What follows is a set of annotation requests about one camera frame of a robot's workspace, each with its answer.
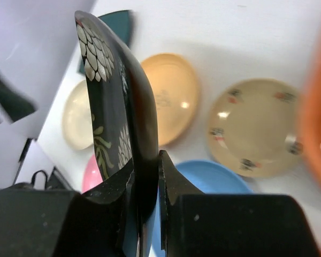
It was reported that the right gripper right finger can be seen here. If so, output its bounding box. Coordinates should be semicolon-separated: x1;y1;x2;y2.
158;150;320;256

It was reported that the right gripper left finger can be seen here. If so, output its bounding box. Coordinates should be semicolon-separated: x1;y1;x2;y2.
0;161;135;256

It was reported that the black floral square plate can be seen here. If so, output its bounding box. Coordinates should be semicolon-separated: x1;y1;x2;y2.
74;11;158;256

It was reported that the teal square plate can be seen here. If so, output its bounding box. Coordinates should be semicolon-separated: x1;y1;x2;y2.
75;10;134;79

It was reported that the orange plastic bin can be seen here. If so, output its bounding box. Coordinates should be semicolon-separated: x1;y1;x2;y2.
296;0;321;257

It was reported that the blue round plate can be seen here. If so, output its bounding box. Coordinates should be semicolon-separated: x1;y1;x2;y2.
149;160;253;256

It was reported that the pink round plate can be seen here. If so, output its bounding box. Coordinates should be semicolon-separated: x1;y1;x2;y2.
81;155;103;193

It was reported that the cream round plate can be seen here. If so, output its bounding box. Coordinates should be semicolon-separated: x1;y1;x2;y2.
62;80;93;150

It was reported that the small beige patterned plate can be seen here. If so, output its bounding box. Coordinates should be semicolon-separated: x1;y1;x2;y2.
207;78;303;178

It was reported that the yellow round plate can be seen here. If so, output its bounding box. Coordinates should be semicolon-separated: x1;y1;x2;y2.
141;53;200;146

